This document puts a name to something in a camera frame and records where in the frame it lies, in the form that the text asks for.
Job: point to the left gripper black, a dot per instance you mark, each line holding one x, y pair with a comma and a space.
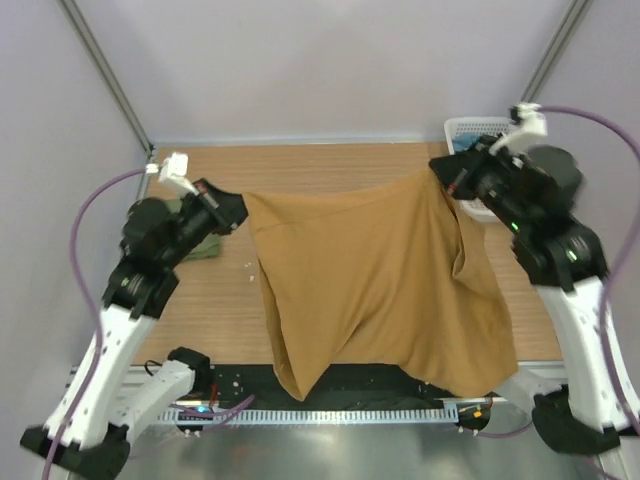
228, 208

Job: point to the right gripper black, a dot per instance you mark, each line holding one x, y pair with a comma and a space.
455, 170

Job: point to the green tank top blue trim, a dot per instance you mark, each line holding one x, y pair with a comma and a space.
210, 247

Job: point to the tan tank top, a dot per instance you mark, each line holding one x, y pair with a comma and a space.
396, 274

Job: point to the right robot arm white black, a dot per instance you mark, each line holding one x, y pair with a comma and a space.
565, 263

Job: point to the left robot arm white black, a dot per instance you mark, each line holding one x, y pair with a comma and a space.
89, 434

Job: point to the small white paper scrap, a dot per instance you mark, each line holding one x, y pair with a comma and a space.
251, 271

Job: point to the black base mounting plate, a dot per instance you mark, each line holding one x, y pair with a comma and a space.
359, 400

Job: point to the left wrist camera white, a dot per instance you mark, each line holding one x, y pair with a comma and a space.
171, 173

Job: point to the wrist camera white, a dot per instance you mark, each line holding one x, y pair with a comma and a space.
171, 173
530, 127

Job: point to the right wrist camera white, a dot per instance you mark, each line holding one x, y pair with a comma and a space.
530, 127

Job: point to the right aluminium corner post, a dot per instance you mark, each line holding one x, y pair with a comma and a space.
569, 24

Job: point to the aluminium corner post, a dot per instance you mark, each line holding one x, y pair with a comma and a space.
95, 53
569, 24

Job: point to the white slotted cable duct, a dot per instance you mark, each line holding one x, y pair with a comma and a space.
445, 415

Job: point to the left aluminium corner post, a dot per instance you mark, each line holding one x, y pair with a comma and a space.
95, 53

